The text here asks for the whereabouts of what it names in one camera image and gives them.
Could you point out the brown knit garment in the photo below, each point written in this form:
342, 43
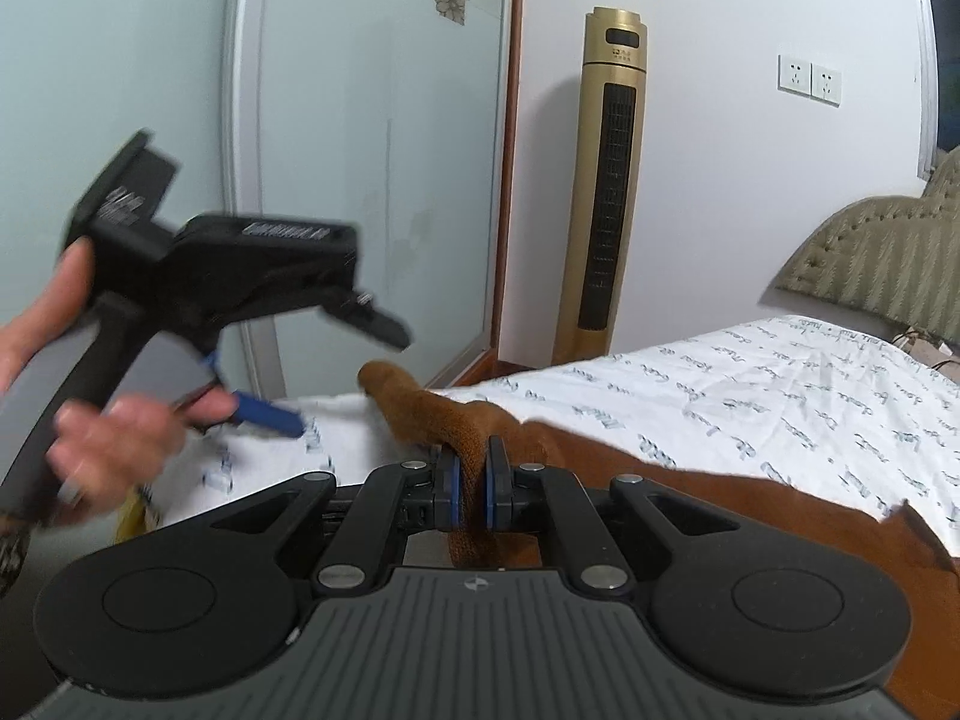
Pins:
675, 495

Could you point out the brown wooden door frame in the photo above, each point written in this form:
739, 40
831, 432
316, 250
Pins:
504, 165

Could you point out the patterned dark cloth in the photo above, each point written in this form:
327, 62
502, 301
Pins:
11, 555

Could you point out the yellow cloth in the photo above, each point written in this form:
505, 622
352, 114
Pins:
139, 514

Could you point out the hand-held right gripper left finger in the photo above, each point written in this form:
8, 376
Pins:
450, 493

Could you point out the olive tufted headboard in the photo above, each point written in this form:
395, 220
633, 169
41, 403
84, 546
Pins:
877, 255

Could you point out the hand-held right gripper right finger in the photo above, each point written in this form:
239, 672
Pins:
491, 495

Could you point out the frosted glass sliding door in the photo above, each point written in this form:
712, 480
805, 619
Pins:
360, 127

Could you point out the gold tower fan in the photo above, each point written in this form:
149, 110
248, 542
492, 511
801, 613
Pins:
604, 187

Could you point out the person's left hand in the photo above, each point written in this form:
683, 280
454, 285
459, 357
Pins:
120, 442

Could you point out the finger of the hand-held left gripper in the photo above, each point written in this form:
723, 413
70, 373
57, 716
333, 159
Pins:
266, 414
210, 369

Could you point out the white script-printed quilt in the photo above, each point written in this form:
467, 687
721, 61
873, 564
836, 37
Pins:
712, 397

